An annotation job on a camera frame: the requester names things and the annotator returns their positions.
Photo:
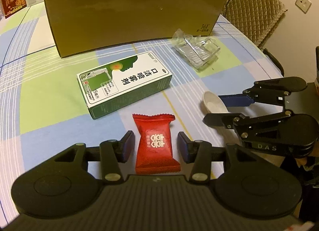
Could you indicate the green white spray box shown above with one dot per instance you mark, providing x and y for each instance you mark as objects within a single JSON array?
[{"x": 117, "y": 84}]

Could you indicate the red candy wrapper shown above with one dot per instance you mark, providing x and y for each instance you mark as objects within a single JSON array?
[{"x": 154, "y": 155}]

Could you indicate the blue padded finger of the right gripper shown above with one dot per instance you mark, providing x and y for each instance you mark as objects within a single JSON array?
[{"x": 236, "y": 100}]

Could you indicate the checkered tablecloth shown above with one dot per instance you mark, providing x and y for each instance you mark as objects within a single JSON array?
[{"x": 49, "y": 103}]

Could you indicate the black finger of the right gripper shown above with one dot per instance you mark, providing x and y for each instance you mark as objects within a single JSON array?
[{"x": 225, "y": 120}]

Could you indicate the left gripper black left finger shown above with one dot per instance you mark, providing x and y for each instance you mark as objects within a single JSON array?
[{"x": 112, "y": 152}]

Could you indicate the quilted beige chair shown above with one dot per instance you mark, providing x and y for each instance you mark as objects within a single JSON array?
[{"x": 256, "y": 19}]

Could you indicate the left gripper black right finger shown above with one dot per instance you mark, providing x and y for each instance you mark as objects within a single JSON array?
[{"x": 197, "y": 152}]

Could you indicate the clear plastic wire rack package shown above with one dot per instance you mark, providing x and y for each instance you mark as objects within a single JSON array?
[{"x": 199, "y": 52}]

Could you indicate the large brown cardboard box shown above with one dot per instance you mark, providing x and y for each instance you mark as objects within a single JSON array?
[{"x": 79, "y": 26}]

